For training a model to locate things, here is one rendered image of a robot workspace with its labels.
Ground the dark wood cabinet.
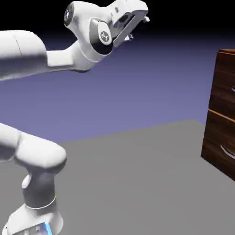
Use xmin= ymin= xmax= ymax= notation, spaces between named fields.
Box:
xmin=200 ymin=48 xmax=235 ymax=182

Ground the dark wood drawer front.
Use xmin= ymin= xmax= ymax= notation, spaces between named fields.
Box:
xmin=209 ymin=52 xmax=235 ymax=122
xmin=201 ymin=109 xmax=235 ymax=181

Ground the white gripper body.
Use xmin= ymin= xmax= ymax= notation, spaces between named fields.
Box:
xmin=112 ymin=0 xmax=149 ymax=48

